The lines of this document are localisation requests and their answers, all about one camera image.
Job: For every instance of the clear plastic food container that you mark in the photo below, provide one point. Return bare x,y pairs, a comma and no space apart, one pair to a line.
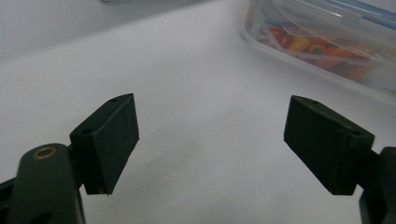
369,84

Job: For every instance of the colourful printed paper insert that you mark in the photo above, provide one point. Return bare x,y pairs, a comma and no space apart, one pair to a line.
327,60

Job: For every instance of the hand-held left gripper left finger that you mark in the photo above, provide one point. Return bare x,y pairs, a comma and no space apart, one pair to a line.
109,140

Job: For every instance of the clear lid with blue seal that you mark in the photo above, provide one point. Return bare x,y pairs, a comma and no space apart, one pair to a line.
327,19

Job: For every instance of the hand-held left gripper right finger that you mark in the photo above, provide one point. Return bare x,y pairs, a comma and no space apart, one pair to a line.
323,146

